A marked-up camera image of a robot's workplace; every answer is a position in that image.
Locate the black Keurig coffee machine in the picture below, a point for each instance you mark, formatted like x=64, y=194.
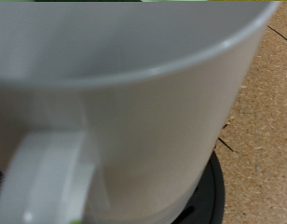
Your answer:
x=211, y=193

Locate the white plastic mug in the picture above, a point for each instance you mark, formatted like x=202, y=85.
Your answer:
x=143, y=124

